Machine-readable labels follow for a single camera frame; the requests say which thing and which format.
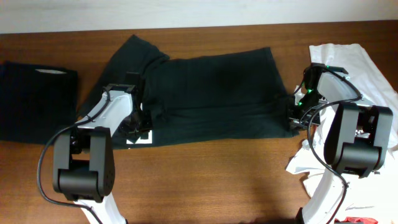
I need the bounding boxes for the dark green t-shirt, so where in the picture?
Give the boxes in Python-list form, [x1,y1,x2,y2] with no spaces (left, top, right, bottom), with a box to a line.
[78,35,297,147]

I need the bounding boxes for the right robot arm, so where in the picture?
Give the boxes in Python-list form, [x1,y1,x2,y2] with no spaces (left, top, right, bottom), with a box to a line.
[287,63,393,223]

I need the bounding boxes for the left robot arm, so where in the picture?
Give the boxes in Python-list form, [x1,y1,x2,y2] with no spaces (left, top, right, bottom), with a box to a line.
[52,84,152,223]

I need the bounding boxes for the white t-shirt pile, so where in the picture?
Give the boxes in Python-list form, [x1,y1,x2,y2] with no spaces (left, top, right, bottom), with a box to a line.
[287,44,397,223]

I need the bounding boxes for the folded black garment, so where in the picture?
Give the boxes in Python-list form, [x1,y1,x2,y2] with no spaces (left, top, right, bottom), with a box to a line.
[1,61,78,144]

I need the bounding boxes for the red object at edge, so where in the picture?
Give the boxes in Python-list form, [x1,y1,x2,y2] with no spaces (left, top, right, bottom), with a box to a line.
[335,217,379,224]

